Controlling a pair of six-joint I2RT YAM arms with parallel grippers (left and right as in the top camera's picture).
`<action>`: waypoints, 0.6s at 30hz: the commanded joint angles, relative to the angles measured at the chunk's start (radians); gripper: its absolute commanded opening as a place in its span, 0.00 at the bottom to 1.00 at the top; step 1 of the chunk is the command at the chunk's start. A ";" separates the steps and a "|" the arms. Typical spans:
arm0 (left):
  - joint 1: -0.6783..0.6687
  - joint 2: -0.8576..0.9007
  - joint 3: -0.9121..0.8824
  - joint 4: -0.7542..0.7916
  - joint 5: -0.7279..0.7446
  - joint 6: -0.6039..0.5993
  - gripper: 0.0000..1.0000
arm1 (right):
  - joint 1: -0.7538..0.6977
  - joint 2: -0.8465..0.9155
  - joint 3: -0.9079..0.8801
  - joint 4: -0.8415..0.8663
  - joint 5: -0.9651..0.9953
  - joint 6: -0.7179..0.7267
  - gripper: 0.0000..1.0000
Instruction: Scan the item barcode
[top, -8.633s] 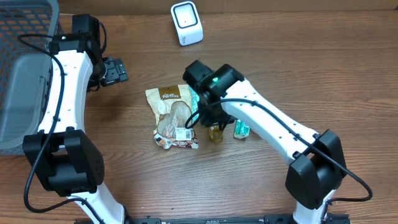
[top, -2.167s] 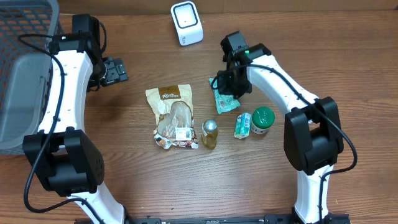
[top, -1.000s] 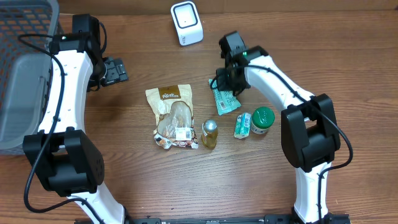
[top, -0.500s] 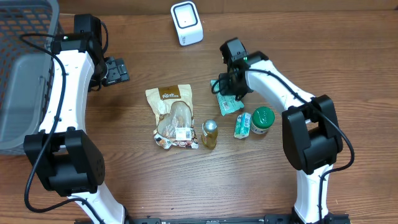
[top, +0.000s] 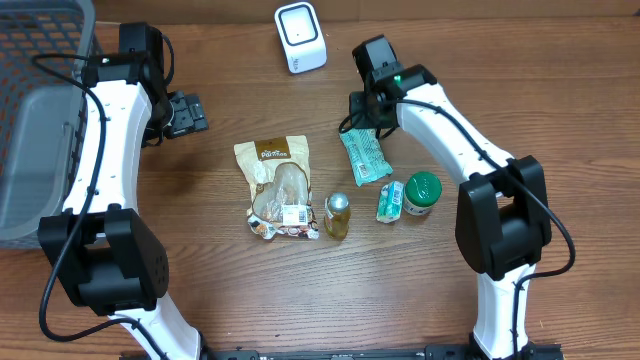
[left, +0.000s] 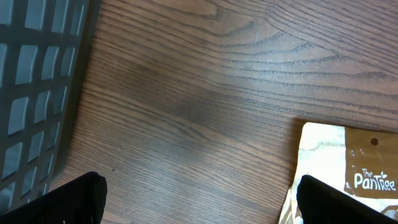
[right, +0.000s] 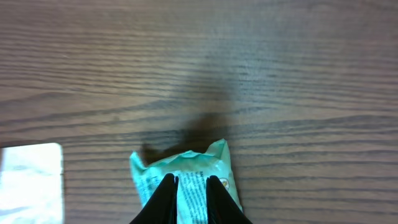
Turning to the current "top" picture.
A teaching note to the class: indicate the grey plastic mesh basket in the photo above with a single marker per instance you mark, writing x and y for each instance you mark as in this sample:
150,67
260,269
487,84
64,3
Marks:
42,117

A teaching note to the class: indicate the yellow liquid bottle silver cap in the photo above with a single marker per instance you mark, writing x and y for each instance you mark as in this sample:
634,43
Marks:
337,215

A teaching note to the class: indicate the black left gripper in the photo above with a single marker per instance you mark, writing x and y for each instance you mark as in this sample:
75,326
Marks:
192,115

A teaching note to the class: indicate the teal white tissue packet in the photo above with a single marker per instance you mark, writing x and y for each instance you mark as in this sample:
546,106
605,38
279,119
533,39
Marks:
390,202

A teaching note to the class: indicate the green lid white jar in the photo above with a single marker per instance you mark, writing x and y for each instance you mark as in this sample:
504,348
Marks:
422,191

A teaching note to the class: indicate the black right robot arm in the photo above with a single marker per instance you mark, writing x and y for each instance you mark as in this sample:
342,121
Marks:
502,220

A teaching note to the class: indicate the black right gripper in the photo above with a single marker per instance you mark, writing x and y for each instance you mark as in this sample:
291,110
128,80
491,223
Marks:
360,107

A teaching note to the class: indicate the white barcode scanner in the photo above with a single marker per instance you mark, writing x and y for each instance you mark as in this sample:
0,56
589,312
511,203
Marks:
301,37

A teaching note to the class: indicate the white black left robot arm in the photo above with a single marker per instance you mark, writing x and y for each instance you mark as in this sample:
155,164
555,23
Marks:
101,252

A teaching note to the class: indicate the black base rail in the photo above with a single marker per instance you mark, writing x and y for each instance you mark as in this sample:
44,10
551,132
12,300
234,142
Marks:
350,355

